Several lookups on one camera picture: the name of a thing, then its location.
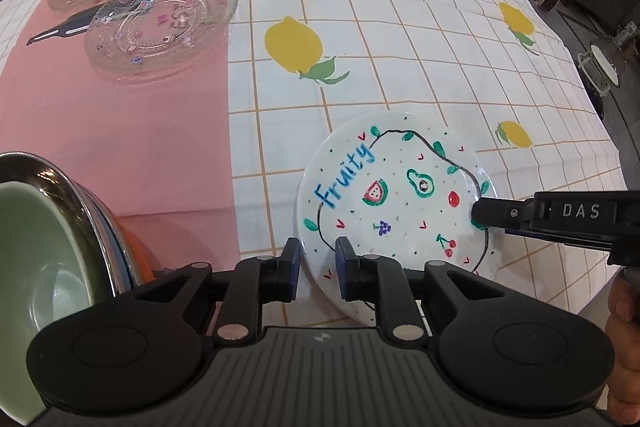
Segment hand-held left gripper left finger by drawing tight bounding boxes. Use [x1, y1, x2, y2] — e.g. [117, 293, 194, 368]
[127, 237, 302, 348]

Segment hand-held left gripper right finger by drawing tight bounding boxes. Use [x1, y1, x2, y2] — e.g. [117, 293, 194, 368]
[335, 236, 506, 344]

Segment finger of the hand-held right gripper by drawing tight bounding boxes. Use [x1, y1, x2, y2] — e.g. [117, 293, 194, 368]
[470, 192, 538, 236]

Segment white fruit print plate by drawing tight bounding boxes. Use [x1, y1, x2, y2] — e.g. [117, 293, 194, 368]
[296, 109, 502, 328]

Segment blue steel bowl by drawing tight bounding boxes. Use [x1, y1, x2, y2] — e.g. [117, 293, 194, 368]
[0, 151, 136, 295]

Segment person's right hand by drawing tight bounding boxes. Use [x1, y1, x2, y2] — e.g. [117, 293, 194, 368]
[605, 266, 640, 414]

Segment round glass side table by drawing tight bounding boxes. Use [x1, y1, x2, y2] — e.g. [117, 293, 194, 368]
[577, 34, 626, 96]

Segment orange steel bowl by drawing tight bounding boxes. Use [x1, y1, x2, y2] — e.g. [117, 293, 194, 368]
[90, 202, 153, 293]

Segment pink table mat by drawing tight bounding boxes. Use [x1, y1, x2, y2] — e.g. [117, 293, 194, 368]
[0, 0, 241, 280]

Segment green ceramic bowl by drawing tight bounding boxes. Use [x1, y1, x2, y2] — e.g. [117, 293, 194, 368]
[0, 184, 108, 418]

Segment large clear glass plate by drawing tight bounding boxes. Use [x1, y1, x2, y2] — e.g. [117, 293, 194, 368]
[84, 0, 239, 84]

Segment black plastic piece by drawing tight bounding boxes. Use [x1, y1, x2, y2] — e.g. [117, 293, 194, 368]
[26, 4, 126, 48]

